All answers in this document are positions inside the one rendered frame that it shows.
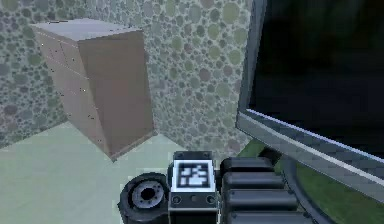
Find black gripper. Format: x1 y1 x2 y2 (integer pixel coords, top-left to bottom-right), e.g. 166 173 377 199
117 172 172 224

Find brown chest of drawers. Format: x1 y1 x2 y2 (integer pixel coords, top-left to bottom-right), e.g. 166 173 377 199
29 18 156 163

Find green table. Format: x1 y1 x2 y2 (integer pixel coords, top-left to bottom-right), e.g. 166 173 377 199
237 139 384 224

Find grey framed television set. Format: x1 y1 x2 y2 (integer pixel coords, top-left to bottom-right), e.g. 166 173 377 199
235 0 384 224

